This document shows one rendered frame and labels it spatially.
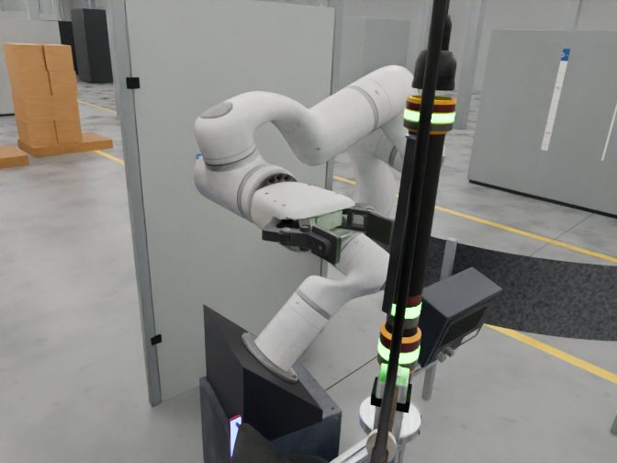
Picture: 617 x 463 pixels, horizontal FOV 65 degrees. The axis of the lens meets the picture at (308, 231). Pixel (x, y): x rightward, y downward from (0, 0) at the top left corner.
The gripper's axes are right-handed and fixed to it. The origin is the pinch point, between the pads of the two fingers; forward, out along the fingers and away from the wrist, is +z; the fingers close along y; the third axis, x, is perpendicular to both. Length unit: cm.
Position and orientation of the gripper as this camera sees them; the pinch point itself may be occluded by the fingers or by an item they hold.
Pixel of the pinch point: (359, 238)
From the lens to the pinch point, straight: 53.3
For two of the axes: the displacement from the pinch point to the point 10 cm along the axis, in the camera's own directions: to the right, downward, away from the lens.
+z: 6.3, 3.1, -7.1
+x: 0.4, -9.3, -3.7
